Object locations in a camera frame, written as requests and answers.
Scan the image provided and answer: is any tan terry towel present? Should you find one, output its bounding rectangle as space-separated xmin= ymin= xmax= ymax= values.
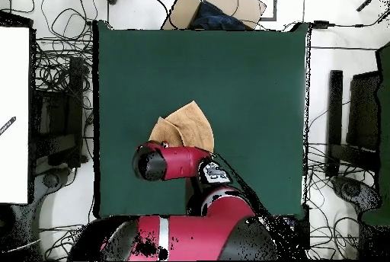
xmin=148 ymin=100 xmax=215 ymax=153

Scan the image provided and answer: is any dark green table cloth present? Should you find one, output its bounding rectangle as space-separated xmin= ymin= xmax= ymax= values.
xmin=92 ymin=20 xmax=311 ymax=219

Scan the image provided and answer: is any dark blue garment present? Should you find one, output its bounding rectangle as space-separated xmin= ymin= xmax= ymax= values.
xmin=190 ymin=0 xmax=248 ymax=30

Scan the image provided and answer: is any cardboard box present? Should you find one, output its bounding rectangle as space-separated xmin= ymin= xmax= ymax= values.
xmin=161 ymin=0 xmax=267 ymax=30

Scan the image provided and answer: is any grey swivel base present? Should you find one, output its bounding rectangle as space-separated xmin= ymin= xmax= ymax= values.
xmin=11 ymin=167 xmax=74 ymax=260
xmin=331 ymin=174 xmax=383 ymax=214

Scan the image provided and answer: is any white panel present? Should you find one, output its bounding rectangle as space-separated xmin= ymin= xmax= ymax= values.
xmin=0 ymin=26 xmax=30 ymax=204

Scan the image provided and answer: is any black strip label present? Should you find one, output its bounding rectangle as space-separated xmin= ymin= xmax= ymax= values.
xmin=0 ymin=116 xmax=17 ymax=136

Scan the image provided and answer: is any green fabric drape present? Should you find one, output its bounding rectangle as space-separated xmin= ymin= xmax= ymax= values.
xmin=360 ymin=40 xmax=390 ymax=226

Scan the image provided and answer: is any black cable tangle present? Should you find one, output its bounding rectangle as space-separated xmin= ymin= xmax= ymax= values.
xmin=39 ymin=223 xmax=88 ymax=261
xmin=304 ymin=142 xmax=379 ymax=260
xmin=31 ymin=0 xmax=98 ymax=159

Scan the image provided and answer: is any grey square frame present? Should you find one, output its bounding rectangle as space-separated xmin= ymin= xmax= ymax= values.
xmin=233 ymin=0 xmax=278 ymax=21

